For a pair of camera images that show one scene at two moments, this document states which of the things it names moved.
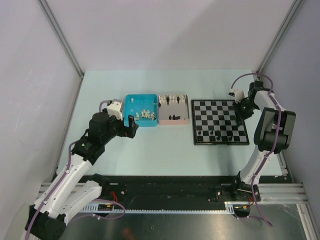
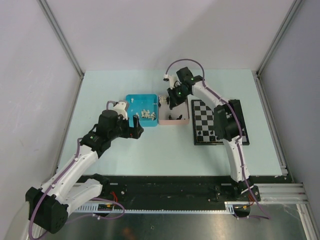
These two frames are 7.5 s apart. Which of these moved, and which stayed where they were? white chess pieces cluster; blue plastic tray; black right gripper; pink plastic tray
Moved: black right gripper
Stayed: blue plastic tray; white chess pieces cluster; pink plastic tray
